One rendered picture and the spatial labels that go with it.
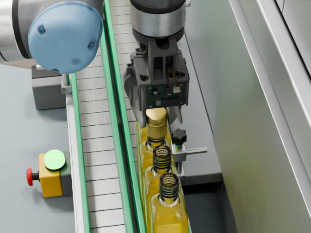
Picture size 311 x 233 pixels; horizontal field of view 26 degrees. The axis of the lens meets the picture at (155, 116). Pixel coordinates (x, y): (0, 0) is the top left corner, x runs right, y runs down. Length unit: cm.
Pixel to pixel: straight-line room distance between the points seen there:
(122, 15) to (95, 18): 101
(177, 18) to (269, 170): 23
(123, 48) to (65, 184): 38
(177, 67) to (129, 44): 71
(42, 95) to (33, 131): 9
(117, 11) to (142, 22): 88
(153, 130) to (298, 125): 34
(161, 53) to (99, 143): 56
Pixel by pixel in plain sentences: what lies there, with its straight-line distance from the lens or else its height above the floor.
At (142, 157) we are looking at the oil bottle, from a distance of 112.
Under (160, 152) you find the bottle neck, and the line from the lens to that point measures 107.
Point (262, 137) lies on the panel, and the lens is 92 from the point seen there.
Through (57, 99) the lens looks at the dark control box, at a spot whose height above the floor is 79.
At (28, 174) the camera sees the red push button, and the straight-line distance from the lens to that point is 148.
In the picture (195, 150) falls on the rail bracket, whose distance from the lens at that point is 130.
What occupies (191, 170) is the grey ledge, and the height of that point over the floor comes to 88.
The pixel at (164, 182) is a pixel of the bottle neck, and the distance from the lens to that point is 103.
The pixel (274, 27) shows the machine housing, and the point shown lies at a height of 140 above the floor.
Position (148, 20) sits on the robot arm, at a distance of 88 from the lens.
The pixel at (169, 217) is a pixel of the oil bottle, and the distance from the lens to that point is 105.
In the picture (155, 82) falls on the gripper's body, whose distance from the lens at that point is 92.
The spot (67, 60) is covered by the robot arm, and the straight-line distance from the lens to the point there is 73.
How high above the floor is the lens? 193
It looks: 45 degrees down
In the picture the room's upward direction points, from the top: straight up
